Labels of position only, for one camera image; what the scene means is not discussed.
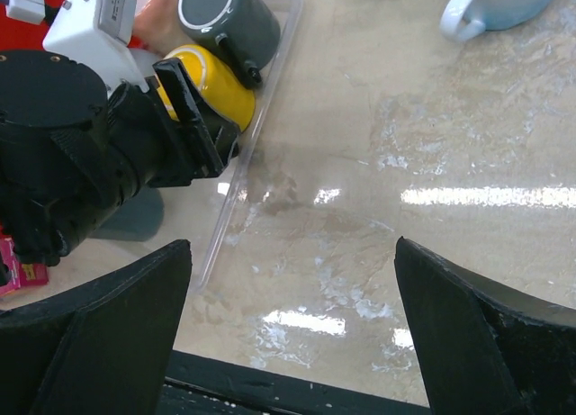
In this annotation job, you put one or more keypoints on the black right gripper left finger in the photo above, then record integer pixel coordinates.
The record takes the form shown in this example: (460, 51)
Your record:
(101, 347)

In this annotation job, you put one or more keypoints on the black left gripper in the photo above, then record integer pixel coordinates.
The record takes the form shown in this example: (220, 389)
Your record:
(168, 136)

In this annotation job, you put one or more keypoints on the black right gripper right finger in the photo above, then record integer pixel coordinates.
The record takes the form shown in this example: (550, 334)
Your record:
(484, 347)

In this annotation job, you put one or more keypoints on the yellow mug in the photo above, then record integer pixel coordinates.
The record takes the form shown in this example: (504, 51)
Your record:
(217, 84)

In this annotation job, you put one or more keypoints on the dark grey mug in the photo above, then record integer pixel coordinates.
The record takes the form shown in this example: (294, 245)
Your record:
(244, 34)

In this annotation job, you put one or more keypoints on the blue white round mug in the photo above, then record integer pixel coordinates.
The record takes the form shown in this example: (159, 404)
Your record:
(463, 20)

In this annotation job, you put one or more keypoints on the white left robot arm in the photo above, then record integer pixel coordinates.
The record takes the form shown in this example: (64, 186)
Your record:
(73, 151)

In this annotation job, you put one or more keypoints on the dark teal mug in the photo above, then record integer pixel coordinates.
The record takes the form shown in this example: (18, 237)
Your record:
(139, 219)

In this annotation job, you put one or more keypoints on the pink mug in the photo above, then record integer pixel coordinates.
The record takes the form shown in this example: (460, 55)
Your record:
(157, 26)

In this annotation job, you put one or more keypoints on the clear plastic tray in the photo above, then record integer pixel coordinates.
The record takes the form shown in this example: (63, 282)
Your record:
(213, 202)

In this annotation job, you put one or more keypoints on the pink purple packet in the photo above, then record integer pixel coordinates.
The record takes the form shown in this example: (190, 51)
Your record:
(16, 276)

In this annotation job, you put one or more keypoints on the red plastic shopping basket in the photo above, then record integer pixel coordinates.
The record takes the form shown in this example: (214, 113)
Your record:
(17, 35)

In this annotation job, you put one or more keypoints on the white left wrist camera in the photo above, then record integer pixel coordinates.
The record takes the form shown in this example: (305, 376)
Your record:
(96, 33)

